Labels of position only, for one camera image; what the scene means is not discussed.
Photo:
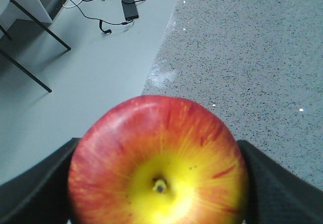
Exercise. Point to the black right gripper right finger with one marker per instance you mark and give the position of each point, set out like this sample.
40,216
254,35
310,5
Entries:
277,195

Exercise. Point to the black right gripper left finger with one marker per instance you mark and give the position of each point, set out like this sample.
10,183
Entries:
39,195

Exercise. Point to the red yellow apple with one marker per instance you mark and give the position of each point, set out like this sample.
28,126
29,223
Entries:
158,159

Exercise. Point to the grey speckled kitchen counter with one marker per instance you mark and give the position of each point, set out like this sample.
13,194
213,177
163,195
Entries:
257,65

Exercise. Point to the black power adapter brick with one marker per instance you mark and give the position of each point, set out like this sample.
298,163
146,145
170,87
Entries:
130,10

